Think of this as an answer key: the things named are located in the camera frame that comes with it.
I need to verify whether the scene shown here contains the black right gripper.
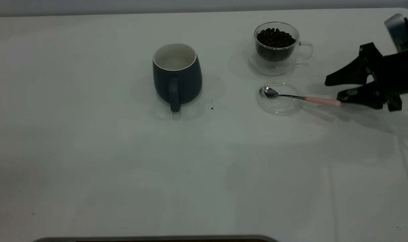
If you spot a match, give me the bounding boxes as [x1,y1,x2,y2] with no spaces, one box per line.
[325,42,408,112]

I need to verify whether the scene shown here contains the metal spoon with pink handle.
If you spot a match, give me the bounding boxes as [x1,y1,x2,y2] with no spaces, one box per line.
[263,86,342,108]

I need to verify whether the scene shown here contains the dark grey ceramic mug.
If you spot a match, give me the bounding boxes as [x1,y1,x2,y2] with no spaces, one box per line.
[152,43,203,113]

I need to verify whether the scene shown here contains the heap of coffee beans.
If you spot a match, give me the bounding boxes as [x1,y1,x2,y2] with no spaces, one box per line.
[256,28,296,62]

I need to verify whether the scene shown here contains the clear glass saucer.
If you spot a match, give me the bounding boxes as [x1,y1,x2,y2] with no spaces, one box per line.
[257,77,305,116]

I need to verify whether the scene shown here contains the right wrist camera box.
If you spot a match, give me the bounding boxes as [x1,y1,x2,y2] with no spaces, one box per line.
[384,13,408,53]

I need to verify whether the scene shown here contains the clear glass cup with handle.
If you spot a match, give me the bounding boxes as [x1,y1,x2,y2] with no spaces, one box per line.
[249,22,314,76]

